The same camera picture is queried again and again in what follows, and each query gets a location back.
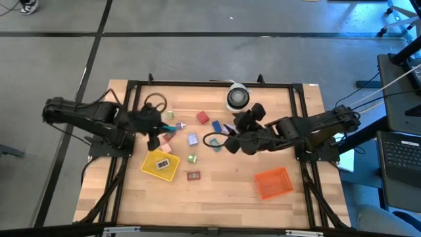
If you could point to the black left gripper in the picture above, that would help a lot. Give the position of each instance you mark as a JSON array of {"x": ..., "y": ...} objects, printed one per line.
[{"x": 148, "y": 121}]

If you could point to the grey chair seat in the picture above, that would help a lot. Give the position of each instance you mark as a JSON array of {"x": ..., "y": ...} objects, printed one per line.
[{"x": 385, "y": 220}]

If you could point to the orange plastic basket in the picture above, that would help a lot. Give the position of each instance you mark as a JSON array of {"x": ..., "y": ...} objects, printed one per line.
[{"x": 273, "y": 183}]

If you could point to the purple plug adapter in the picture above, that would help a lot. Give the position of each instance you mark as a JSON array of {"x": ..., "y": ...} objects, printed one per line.
[{"x": 180, "y": 125}]

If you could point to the white digital clock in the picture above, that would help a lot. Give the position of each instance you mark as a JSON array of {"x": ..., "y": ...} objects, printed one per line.
[{"x": 162, "y": 164}]

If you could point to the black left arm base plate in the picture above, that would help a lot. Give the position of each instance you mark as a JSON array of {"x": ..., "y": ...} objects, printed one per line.
[{"x": 105, "y": 152}]

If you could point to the green wall charger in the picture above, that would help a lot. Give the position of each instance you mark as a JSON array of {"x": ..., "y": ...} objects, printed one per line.
[{"x": 169, "y": 115}]

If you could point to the yellow plastic basket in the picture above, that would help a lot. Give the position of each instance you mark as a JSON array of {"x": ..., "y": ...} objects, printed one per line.
[{"x": 151, "y": 169}]

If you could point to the green and white charger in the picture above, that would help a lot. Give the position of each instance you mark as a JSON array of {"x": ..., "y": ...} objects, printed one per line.
[{"x": 192, "y": 159}]

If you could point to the person's shoe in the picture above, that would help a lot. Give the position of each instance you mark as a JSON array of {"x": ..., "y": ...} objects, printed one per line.
[{"x": 29, "y": 6}]

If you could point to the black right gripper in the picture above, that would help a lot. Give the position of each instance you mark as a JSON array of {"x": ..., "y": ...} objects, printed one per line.
[{"x": 248, "y": 126}]

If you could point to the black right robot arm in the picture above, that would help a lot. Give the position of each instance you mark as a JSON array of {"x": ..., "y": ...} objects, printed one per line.
[{"x": 306, "y": 128}]

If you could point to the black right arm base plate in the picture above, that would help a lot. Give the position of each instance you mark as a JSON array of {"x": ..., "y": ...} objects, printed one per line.
[{"x": 325, "y": 156}]

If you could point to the grey floor object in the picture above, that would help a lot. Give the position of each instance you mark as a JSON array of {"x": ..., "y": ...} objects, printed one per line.
[{"x": 10, "y": 151}]

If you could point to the black monitor stand pole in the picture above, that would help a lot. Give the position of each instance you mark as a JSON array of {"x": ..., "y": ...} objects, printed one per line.
[{"x": 404, "y": 52}]

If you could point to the blue digital clock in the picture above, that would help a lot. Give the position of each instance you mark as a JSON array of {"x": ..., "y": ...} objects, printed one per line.
[{"x": 216, "y": 126}]

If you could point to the silver frame bracket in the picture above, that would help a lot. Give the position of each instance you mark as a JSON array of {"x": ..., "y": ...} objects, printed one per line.
[
  {"x": 121, "y": 230},
  {"x": 304, "y": 233}
]

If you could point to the black laptop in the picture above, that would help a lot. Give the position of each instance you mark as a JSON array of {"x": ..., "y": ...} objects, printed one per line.
[{"x": 401, "y": 158}]

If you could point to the red digital clock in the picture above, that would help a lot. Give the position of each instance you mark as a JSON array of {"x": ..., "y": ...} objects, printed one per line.
[
  {"x": 170, "y": 136},
  {"x": 193, "y": 175}
]

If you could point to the lavender USB wall charger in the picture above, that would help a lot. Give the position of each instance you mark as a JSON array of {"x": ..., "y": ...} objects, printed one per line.
[
  {"x": 227, "y": 130},
  {"x": 192, "y": 139}
]

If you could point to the black side table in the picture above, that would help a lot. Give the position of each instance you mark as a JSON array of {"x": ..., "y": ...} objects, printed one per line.
[{"x": 394, "y": 98}]

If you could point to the red rectangular box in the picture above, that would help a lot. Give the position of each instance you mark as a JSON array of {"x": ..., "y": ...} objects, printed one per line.
[{"x": 202, "y": 117}]

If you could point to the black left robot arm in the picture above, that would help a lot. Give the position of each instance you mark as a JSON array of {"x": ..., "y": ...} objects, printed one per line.
[{"x": 82, "y": 113}]

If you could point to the white paper sheet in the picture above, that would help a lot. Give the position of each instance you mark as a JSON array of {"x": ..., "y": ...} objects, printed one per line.
[{"x": 347, "y": 161}]

